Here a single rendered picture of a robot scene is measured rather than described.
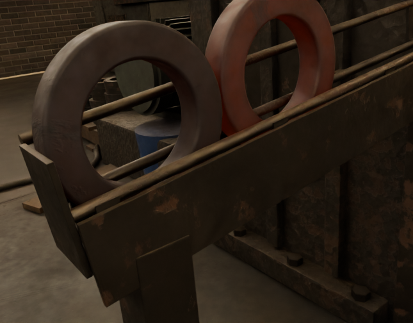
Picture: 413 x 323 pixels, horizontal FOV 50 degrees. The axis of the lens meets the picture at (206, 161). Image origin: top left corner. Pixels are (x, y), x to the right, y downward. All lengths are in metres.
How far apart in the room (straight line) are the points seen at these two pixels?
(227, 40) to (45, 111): 0.19
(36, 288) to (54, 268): 0.10
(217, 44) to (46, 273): 1.13
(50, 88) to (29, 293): 1.08
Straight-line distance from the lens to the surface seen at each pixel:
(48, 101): 0.36
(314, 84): 0.55
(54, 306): 1.32
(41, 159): 0.36
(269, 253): 1.26
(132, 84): 1.92
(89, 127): 2.52
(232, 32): 0.45
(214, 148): 0.42
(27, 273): 1.50
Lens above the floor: 0.74
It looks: 20 degrees down
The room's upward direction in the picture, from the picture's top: 5 degrees counter-clockwise
